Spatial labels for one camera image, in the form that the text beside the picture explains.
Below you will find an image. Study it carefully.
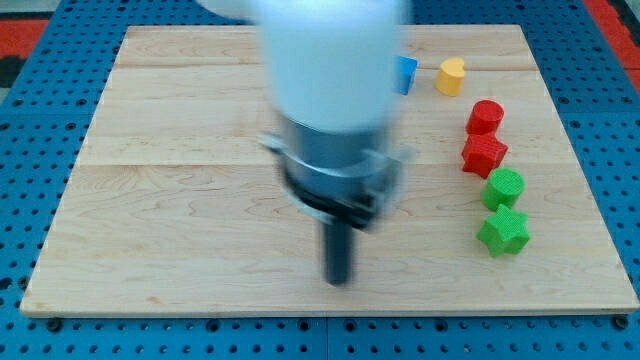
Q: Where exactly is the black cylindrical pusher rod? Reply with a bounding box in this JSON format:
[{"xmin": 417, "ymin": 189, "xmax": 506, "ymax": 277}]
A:
[{"xmin": 323, "ymin": 220, "xmax": 353, "ymax": 286}]

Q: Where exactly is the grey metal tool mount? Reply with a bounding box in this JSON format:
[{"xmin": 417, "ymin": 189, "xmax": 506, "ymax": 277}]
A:
[{"xmin": 260, "ymin": 114, "xmax": 415, "ymax": 230}]

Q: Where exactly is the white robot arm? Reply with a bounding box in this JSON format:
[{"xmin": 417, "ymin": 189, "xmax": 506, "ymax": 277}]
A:
[{"xmin": 198, "ymin": 0, "xmax": 411, "ymax": 286}]

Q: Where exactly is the wooden board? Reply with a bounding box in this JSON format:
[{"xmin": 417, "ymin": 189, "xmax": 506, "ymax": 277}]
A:
[{"xmin": 20, "ymin": 25, "xmax": 639, "ymax": 318}]

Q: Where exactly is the blue block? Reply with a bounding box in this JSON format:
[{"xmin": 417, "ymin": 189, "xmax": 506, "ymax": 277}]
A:
[{"xmin": 398, "ymin": 56, "xmax": 419, "ymax": 95}]

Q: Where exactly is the red star block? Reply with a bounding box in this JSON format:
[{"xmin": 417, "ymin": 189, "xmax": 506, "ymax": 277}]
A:
[{"xmin": 461, "ymin": 133, "xmax": 508, "ymax": 179}]

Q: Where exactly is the yellow heart block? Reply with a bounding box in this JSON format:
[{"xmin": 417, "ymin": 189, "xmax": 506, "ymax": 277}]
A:
[{"xmin": 435, "ymin": 57, "xmax": 466, "ymax": 97}]

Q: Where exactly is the red cylinder block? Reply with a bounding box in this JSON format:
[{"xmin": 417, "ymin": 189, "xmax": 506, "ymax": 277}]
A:
[{"xmin": 465, "ymin": 100, "xmax": 504, "ymax": 135}]

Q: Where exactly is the green cylinder block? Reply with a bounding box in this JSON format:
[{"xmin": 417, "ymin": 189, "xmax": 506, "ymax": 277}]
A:
[{"xmin": 481, "ymin": 168, "xmax": 525, "ymax": 211}]

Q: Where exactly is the green star block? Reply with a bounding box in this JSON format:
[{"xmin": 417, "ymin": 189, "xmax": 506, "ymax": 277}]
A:
[{"xmin": 476, "ymin": 204, "xmax": 530, "ymax": 257}]

